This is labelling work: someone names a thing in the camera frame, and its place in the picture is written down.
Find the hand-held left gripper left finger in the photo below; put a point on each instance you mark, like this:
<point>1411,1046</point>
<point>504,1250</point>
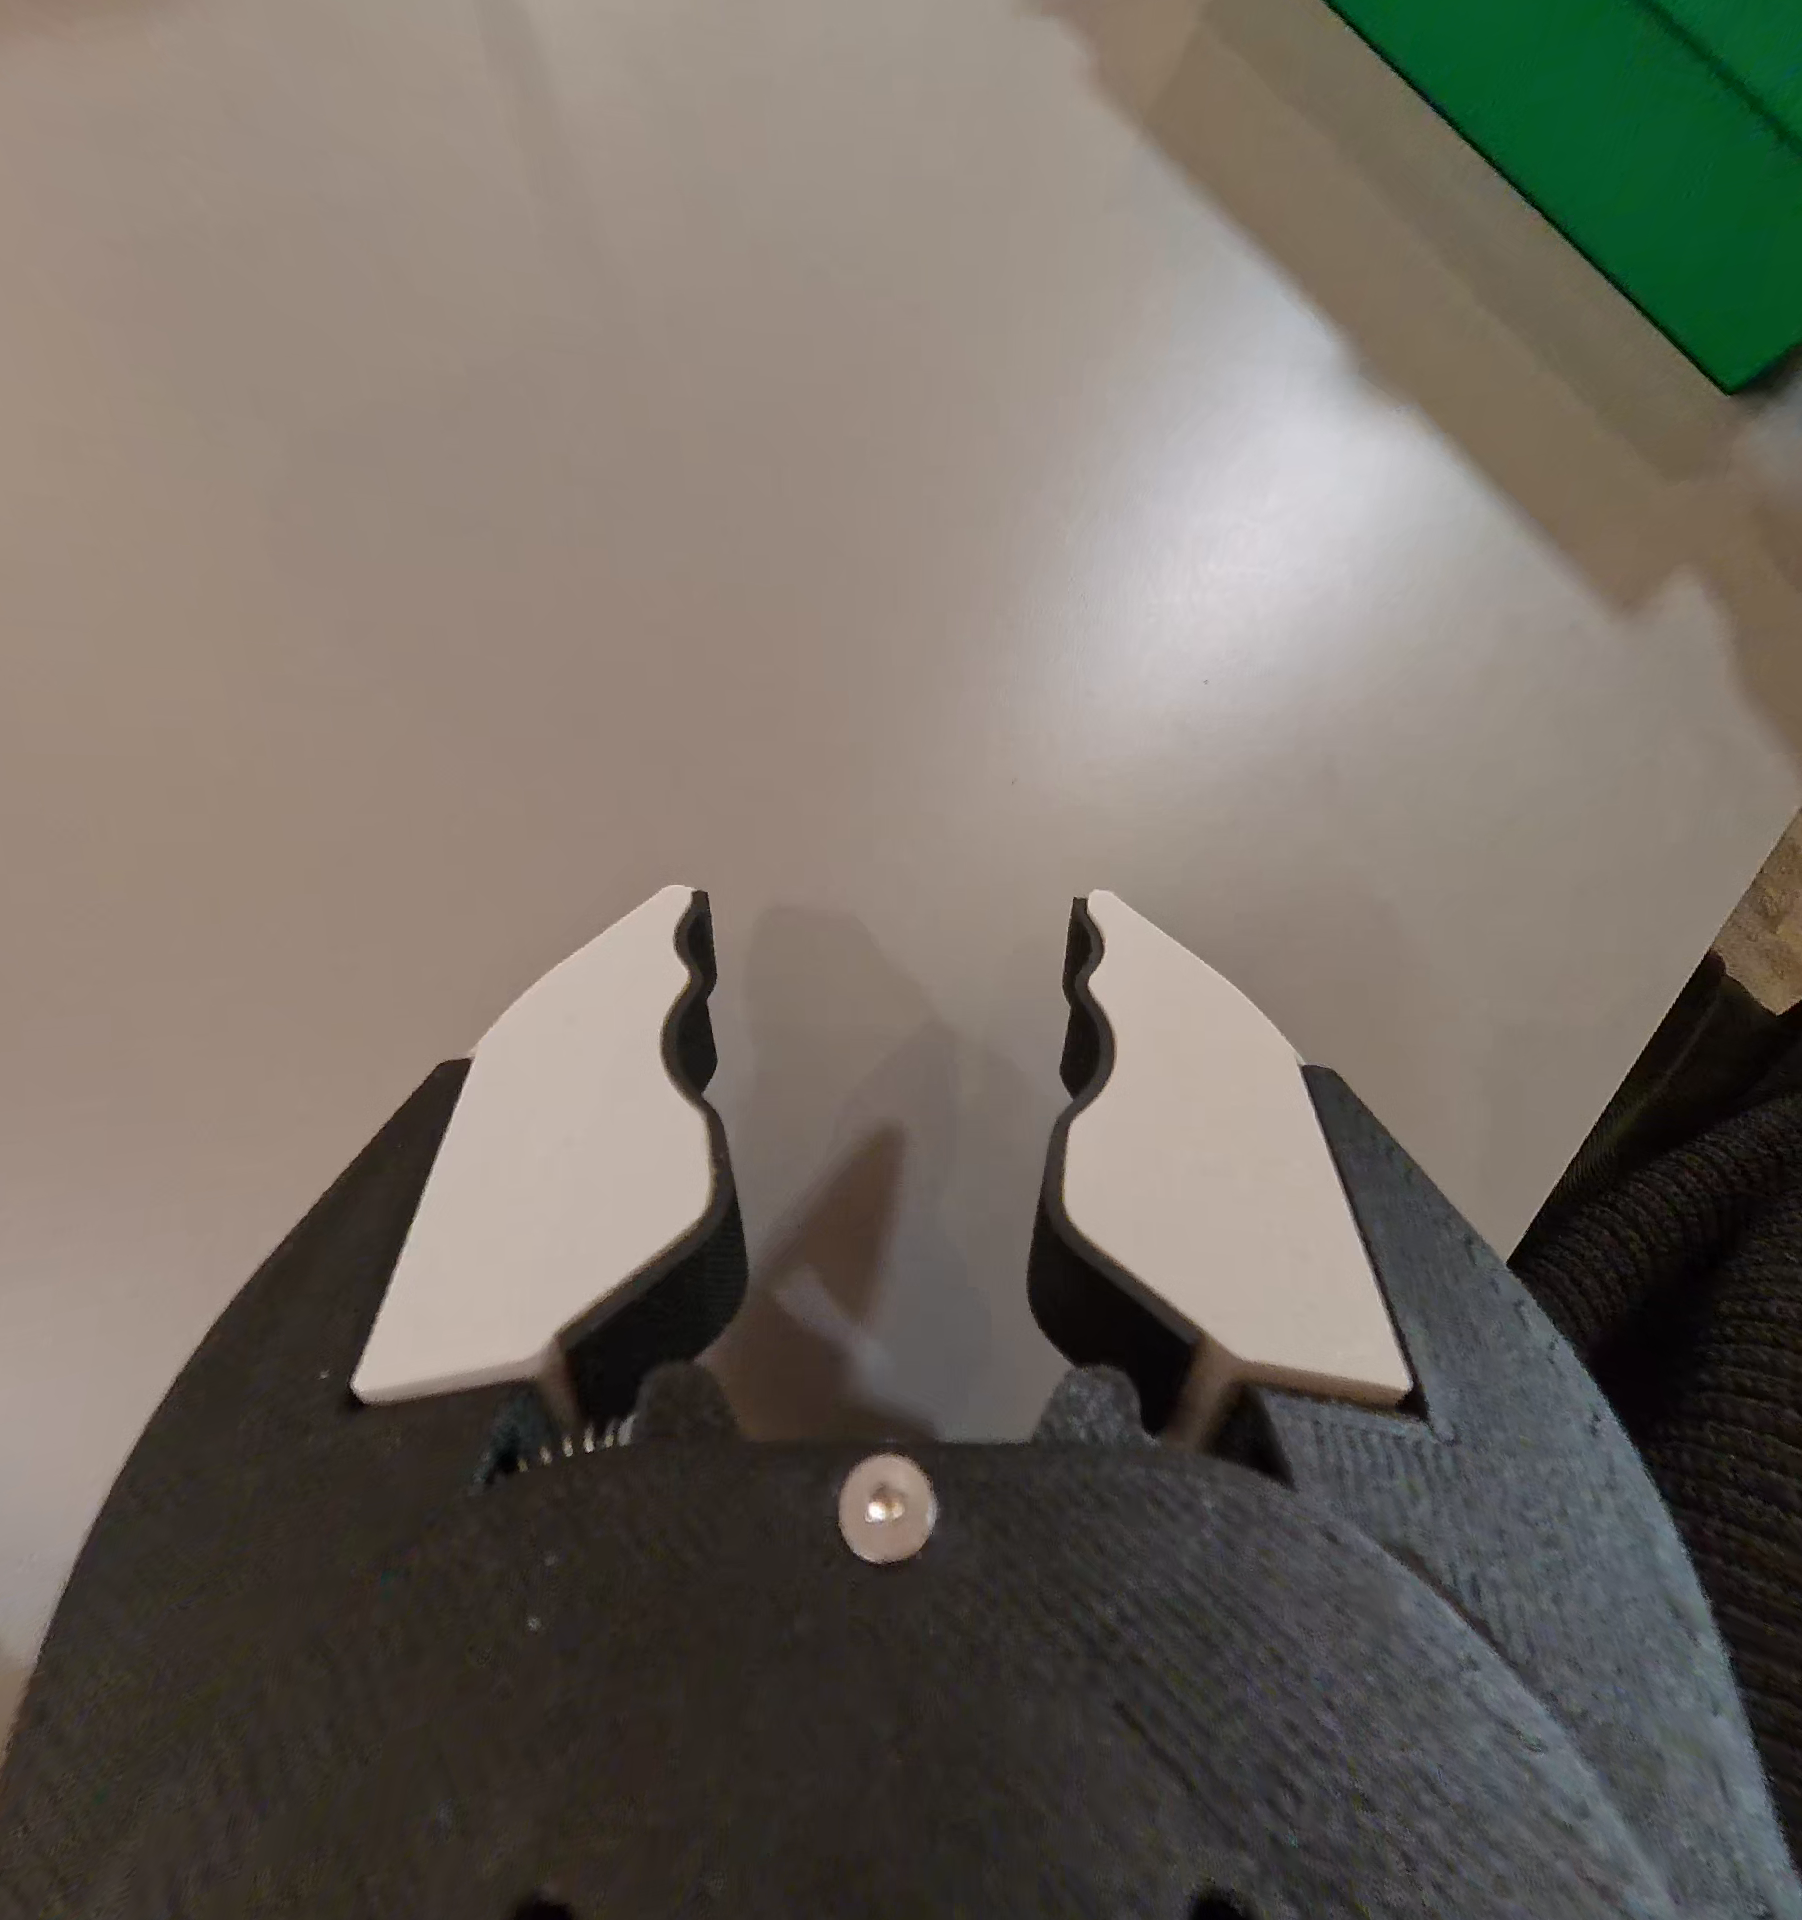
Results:
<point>555,1170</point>

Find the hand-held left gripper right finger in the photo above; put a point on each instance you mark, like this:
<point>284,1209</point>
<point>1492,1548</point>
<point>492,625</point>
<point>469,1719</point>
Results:
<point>1216,1200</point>

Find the green plastic bin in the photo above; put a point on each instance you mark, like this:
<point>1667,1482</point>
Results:
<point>1622,151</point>

